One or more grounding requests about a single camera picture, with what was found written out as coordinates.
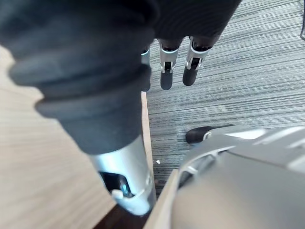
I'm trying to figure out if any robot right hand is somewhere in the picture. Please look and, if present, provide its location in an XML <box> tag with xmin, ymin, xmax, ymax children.
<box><xmin>0</xmin><ymin>0</ymin><xmax>243</xmax><ymax>217</ymax></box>

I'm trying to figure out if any wooden cabinet door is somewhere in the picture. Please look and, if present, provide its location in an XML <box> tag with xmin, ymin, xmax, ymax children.
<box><xmin>0</xmin><ymin>45</ymin><xmax>157</xmax><ymax>229</ymax></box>

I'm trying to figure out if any dark robot foot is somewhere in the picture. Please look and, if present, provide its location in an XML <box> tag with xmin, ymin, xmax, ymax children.
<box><xmin>185</xmin><ymin>124</ymin><xmax>235</xmax><ymax>145</ymax></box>

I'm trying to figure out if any silver robot leg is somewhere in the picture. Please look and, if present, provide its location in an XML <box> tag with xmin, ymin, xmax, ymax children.
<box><xmin>171</xmin><ymin>125</ymin><xmax>305</xmax><ymax>229</ymax></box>

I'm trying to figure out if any thin black cable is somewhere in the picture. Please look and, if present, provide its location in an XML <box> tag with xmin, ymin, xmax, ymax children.
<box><xmin>298</xmin><ymin>0</ymin><xmax>305</xmax><ymax>40</ymax></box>

